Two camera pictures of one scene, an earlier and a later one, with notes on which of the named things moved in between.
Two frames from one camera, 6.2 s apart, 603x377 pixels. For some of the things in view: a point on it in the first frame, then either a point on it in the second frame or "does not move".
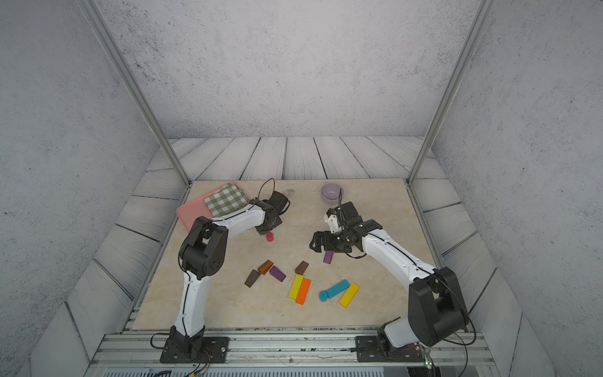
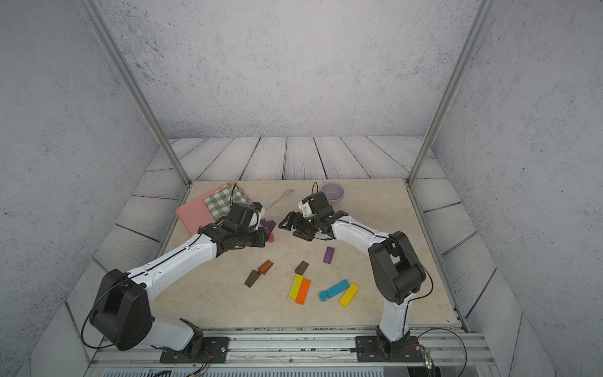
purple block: (328, 257) does not move
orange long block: (302, 292) does not move
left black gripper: (278, 220) to (263, 237)
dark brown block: (252, 278) does not move
